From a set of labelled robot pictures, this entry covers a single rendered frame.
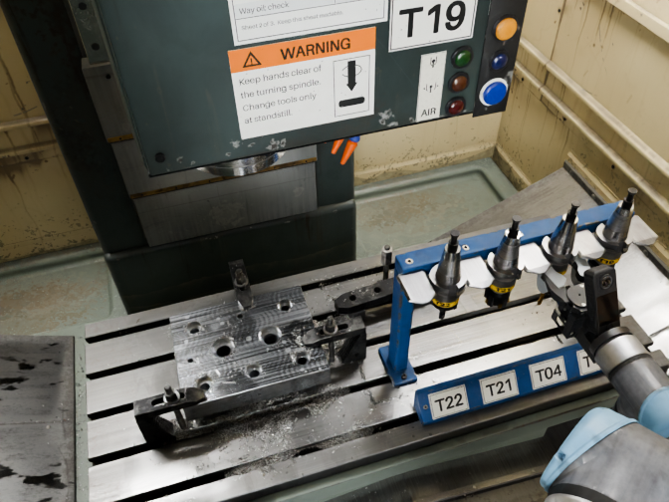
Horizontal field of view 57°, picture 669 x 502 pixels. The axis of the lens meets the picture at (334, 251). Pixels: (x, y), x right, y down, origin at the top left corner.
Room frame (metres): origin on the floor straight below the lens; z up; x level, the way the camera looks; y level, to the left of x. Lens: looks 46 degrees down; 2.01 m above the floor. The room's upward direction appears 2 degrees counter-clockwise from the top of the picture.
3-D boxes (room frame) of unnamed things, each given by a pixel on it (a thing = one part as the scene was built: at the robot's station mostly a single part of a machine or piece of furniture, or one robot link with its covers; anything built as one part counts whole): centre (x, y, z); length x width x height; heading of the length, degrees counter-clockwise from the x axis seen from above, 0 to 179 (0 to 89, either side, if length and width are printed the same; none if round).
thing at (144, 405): (0.61, 0.32, 0.97); 0.13 x 0.03 x 0.15; 106
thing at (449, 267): (0.70, -0.19, 1.26); 0.04 x 0.04 x 0.07
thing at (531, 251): (0.75, -0.35, 1.21); 0.07 x 0.05 x 0.01; 16
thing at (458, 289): (0.70, -0.19, 1.21); 0.06 x 0.06 x 0.03
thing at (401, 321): (0.74, -0.13, 1.05); 0.10 x 0.05 x 0.30; 16
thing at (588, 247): (0.78, -0.46, 1.21); 0.07 x 0.05 x 0.01; 16
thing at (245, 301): (0.90, 0.21, 0.97); 0.13 x 0.03 x 0.15; 16
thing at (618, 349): (0.57, -0.46, 1.17); 0.08 x 0.05 x 0.08; 106
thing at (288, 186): (1.20, 0.26, 1.16); 0.48 x 0.05 x 0.51; 106
